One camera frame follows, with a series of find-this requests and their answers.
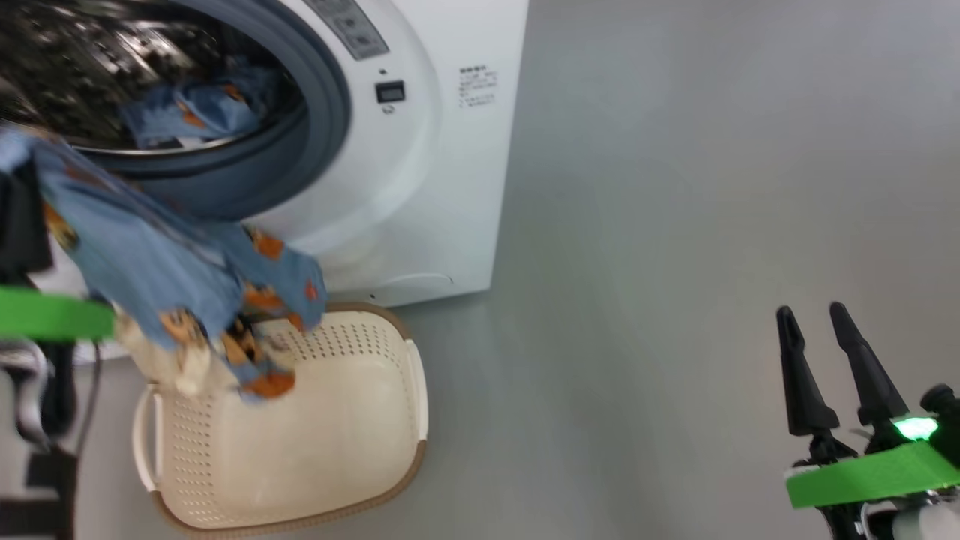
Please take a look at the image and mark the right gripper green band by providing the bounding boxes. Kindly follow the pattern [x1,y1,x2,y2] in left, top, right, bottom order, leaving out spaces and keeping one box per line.
[776,301,960,511]

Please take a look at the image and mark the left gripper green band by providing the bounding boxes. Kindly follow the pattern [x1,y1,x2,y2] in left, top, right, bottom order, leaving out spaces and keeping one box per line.
[0,285,115,342]

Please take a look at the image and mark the blue garment with orange print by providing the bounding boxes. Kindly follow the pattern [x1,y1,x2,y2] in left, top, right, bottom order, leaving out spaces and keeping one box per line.
[120,67,282,151]
[0,124,329,402]

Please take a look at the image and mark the cream perforated laundry basket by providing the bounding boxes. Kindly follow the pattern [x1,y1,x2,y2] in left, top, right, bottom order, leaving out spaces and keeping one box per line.
[133,302,428,539]

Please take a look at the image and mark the white front-load washing machine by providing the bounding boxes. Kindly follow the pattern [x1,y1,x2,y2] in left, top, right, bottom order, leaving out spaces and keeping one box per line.
[0,0,530,361]

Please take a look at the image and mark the thin dark left arm cable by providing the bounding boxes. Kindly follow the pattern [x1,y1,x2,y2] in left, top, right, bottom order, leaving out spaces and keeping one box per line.
[73,341,103,458]

